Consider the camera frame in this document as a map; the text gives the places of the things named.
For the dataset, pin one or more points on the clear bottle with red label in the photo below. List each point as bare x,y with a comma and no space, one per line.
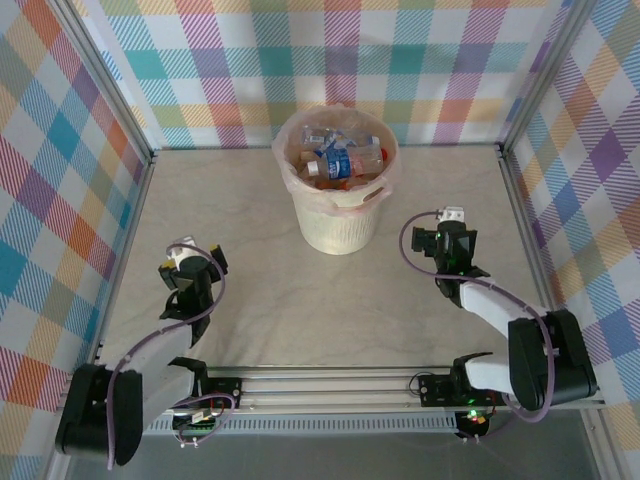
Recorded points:
370,157

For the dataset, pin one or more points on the small bottle with blue label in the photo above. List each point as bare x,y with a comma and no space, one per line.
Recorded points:
337,162

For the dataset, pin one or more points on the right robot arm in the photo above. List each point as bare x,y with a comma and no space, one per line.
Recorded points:
565,360

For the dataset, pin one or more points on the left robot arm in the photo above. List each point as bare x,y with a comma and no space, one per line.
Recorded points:
160,350

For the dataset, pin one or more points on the cream ribbed plastic bin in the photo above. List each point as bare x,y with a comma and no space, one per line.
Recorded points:
340,230

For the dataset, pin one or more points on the pink plastic bin liner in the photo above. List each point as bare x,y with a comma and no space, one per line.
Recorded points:
391,150

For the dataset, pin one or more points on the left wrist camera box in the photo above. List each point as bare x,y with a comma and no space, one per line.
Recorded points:
182,252

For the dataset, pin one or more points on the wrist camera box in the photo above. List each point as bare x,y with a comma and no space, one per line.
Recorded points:
182,252
452,215

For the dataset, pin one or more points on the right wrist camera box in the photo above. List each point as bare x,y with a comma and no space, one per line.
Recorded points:
452,215

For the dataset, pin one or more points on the aluminium side rail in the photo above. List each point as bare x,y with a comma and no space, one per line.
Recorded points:
520,200
132,225

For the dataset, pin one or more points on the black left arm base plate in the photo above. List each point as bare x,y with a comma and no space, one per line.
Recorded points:
230,387

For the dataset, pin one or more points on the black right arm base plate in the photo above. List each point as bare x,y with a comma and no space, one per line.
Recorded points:
435,390

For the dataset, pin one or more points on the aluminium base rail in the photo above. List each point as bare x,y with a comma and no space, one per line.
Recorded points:
325,387

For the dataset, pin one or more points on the aluminium corner post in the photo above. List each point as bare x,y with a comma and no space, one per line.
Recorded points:
106,75
545,75

